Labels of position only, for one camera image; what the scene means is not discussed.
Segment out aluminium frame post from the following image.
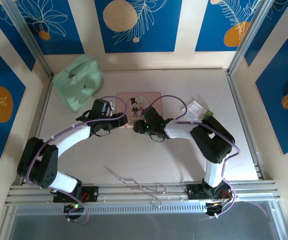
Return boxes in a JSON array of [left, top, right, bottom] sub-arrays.
[[1, 0, 54, 79], [226, 0, 279, 76]]

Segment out green fabric pouch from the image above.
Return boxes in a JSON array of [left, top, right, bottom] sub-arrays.
[[53, 54, 104, 113]]

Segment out metal forceps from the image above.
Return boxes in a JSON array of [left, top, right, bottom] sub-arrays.
[[104, 164, 167, 209]]

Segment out grey metal sheet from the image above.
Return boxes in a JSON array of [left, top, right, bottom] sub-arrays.
[[8, 199, 279, 240]]

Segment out clear plastic container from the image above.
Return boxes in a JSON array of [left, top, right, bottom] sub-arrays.
[[180, 99, 206, 121]]

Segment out aluminium frame rail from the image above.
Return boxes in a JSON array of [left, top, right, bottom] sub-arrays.
[[4, 179, 282, 215], [21, 74, 54, 186], [225, 70, 262, 180]]

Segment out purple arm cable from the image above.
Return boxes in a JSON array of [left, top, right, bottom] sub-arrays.
[[150, 94, 241, 220], [25, 95, 129, 225]]

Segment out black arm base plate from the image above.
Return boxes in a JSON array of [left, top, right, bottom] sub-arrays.
[[185, 183, 235, 201], [53, 185, 100, 203]]

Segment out pink wedding cartoon box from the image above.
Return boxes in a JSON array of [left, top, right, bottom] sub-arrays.
[[116, 91, 162, 129]]

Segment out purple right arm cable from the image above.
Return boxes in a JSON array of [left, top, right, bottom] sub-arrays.
[[150, 94, 241, 220]]

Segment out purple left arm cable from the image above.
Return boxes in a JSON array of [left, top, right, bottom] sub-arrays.
[[25, 95, 129, 225]]

